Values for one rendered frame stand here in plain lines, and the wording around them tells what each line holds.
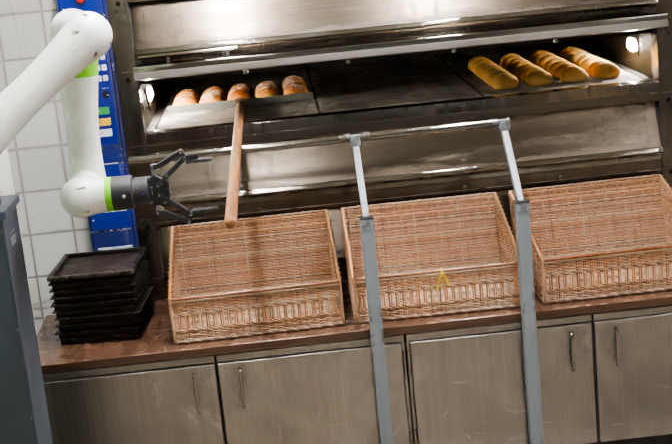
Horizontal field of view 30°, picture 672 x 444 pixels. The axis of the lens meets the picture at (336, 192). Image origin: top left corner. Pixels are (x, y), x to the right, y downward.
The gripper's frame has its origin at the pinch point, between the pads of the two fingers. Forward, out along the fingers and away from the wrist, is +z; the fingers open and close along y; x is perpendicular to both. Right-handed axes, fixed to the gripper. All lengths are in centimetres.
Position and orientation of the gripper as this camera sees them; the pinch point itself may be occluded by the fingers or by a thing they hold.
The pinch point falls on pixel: (210, 183)
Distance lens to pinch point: 337.1
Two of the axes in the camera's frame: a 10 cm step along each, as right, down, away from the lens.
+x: 0.6, 2.2, -9.7
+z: 9.9, -1.0, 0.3
